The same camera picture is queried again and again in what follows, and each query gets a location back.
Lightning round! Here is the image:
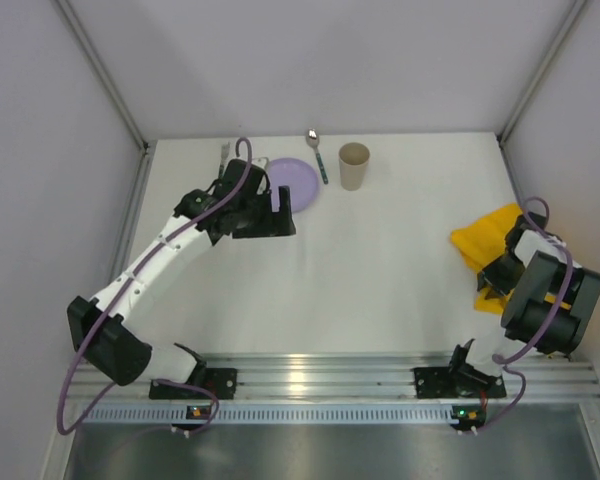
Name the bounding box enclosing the right aluminium frame post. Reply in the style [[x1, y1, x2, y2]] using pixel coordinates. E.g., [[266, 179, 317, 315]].
[[496, 0, 591, 149]]

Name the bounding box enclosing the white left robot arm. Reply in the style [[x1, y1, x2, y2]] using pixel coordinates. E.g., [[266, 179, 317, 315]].
[[67, 159, 296, 386]]

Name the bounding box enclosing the aluminium frame post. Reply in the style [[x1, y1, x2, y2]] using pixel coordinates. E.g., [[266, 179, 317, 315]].
[[496, 0, 591, 149], [53, 0, 149, 151]]

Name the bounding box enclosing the slotted grey cable duct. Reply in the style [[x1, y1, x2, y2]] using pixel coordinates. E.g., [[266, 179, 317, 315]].
[[86, 403, 484, 425]]

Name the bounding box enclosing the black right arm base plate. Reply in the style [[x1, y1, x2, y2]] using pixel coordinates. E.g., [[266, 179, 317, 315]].
[[413, 367, 507, 399]]

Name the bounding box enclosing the metal fork teal handle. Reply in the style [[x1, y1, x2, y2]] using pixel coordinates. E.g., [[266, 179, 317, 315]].
[[218, 142, 231, 178]]

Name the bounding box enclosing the purple plastic plate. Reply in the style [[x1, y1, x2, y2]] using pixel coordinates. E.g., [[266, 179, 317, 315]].
[[267, 157, 320, 213]]

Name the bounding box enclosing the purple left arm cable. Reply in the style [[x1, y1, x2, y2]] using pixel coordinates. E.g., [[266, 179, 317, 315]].
[[57, 137, 256, 436]]

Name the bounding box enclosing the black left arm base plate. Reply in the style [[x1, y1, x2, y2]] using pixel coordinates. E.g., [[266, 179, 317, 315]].
[[149, 367, 238, 400]]

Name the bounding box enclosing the yellow pikachu cloth placemat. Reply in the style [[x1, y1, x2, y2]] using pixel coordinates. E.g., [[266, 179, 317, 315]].
[[450, 204, 580, 315]]

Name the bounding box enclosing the metal spoon teal handle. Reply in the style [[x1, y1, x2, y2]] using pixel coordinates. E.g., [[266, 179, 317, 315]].
[[305, 129, 329, 185]]

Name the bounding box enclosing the beige paper cup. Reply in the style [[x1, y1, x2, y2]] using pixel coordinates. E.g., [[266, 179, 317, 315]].
[[338, 142, 370, 191]]

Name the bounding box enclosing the left aluminium frame post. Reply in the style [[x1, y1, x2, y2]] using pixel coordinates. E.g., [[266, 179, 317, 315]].
[[53, 0, 149, 151]]

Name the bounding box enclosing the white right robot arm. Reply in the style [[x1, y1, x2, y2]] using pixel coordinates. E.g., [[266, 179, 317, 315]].
[[451, 205, 600, 355]]

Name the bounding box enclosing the aluminium mounting rail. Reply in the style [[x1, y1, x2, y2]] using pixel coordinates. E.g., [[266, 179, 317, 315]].
[[59, 319, 600, 404]]

